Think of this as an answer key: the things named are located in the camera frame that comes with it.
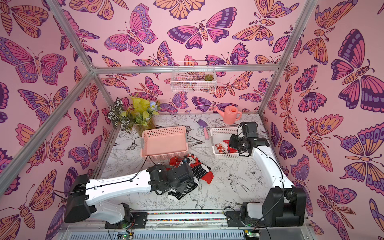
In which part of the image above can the red snowflake santa sock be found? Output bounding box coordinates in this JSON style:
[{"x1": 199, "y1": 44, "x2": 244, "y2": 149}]
[{"x1": 220, "y1": 140, "x2": 238, "y2": 154}]

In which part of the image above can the red penguin sock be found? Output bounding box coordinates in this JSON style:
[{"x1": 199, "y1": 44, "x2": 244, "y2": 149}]
[{"x1": 215, "y1": 144, "x2": 225, "y2": 154}]

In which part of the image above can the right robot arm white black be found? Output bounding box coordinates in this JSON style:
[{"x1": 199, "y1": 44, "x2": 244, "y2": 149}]
[{"x1": 229, "y1": 122, "x2": 307, "y2": 229}]

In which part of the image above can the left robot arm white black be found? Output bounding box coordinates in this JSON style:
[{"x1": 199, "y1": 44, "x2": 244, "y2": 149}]
[{"x1": 64, "y1": 164, "x2": 199, "y2": 225}]

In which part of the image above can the white plastic basket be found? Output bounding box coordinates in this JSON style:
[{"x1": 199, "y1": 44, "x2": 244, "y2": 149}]
[{"x1": 210, "y1": 126, "x2": 269, "y2": 159}]

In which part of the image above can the pink plastic basket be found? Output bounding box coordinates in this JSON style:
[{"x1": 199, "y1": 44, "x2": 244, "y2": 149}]
[{"x1": 141, "y1": 126, "x2": 189, "y2": 162}]

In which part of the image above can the black white striped sock lower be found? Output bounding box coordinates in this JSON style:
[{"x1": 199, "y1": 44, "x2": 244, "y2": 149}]
[{"x1": 167, "y1": 190, "x2": 187, "y2": 201}]

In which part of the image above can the red bear sock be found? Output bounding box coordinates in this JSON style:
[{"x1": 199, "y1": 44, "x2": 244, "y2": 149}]
[{"x1": 170, "y1": 154, "x2": 202, "y2": 168}]

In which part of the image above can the pink watering can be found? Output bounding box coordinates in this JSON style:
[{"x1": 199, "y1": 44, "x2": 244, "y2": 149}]
[{"x1": 214, "y1": 106, "x2": 242, "y2": 125}]

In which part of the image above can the black pinstripe sock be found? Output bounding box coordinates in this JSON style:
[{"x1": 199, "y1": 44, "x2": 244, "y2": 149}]
[{"x1": 191, "y1": 164, "x2": 211, "y2": 190}]

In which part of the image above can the red sock right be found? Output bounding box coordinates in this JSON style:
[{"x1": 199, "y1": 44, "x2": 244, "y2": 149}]
[{"x1": 201, "y1": 171, "x2": 214, "y2": 185}]

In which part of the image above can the purple pink garden trowel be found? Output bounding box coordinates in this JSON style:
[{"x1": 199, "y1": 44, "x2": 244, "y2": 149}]
[{"x1": 198, "y1": 119, "x2": 210, "y2": 140}]

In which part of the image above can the artificial plant bouquet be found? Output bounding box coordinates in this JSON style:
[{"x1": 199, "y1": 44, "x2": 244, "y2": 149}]
[{"x1": 104, "y1": 98, "x2": 162, "y2": 136}]

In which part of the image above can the small green succulent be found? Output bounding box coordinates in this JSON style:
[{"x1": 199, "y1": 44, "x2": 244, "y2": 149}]
[{"x1": 204, "y1": 74, "x2": 215, "y2": 82}]

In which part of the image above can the white wire wall basket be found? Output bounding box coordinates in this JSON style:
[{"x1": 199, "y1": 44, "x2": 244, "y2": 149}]
[{"x1": 169, "y1": 60, "x2": 217, "y2": 94}]

